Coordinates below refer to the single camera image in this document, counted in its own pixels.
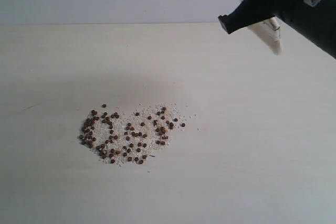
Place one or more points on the wooden paint brush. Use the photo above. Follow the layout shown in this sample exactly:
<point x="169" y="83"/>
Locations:
<point x="269" y="32"/>

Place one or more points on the pile of brown pellets and rice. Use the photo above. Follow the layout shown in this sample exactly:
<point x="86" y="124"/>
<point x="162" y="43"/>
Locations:
<point x="139" y="136"/>

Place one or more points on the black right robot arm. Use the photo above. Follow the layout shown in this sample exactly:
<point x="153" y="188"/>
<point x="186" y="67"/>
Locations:
<point x="323" y="36"/>

